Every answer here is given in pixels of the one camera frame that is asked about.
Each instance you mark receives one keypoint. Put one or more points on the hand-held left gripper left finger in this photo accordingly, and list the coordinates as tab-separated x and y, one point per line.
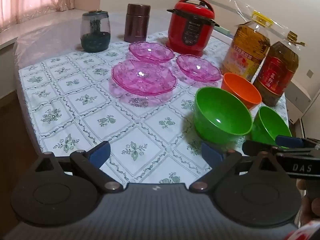
100	153

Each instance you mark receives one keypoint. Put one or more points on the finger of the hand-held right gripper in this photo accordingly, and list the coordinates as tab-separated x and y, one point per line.
290	141
257	146

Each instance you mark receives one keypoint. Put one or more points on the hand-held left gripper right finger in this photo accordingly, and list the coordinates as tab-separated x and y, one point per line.
211	155

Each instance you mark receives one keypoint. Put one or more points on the small green plastic bowl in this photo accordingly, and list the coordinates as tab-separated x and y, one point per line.
270	127

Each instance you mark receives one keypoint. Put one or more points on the large green plastic bowl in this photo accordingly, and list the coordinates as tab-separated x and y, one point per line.
220	112

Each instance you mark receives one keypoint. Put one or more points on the orange plastic bowl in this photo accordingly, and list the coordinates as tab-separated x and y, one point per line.
240	87

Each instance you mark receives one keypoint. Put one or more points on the large pink plastic plate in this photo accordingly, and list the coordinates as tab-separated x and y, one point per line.
142	77

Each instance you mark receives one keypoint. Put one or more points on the small pink plastic plate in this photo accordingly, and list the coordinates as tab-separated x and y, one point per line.
150	51
197	67

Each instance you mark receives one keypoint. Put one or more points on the person's right hand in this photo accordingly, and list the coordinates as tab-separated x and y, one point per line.
311	211

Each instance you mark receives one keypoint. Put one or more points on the floral white tablecloth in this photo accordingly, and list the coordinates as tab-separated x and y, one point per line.
75	100

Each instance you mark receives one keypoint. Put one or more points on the red label oil bottle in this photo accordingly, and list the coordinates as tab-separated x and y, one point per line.
277	72

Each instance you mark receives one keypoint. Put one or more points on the yellow label oil bottle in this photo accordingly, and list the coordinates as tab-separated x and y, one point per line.
246	45

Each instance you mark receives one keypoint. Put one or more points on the glass jar with dark contents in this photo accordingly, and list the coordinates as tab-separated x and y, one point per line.
95	40

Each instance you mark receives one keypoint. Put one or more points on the white box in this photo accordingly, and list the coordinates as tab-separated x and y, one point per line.
223	31

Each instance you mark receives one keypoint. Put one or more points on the red electric pressure cooker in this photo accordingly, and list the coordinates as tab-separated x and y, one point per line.
190	25

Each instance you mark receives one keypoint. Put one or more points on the brown metal canister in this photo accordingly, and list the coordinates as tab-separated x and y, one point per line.
137	22

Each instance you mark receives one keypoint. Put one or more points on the wall socket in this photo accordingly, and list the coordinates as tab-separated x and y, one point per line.
310	74

